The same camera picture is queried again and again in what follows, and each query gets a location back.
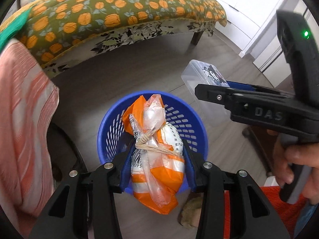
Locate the clear plastic box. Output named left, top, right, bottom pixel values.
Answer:
left=181, top=59, right=230, bottom=119

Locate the orange white plastic bag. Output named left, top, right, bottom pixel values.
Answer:
left=122, top=94, right=185, bottom=215

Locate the blue sleeve right forearm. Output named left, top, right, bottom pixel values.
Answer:
left=294, top=201, right=318, bottom=238

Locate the blue plastic trash basket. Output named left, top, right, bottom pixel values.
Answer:
left=97, top=89, right=209, bottom=195

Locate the right hand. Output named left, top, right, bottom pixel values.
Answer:
left=273, top=134, right=318, bottom=205

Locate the orange red clothing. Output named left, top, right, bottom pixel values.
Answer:
left=223, top=185, right=310, bottom=239

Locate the white wardrobe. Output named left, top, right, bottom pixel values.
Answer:
left=216, top=0, right=318, bottom=87

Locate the pink striped sheet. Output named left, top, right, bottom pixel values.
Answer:
left=1, top=39, right=59, bottom=238

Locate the orange floral quilt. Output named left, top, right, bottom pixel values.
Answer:
left=1, top=0, right=227, bottom=78

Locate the green embroidered bedspread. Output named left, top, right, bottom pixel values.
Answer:
left=0, top=9, right=30, bottom=52

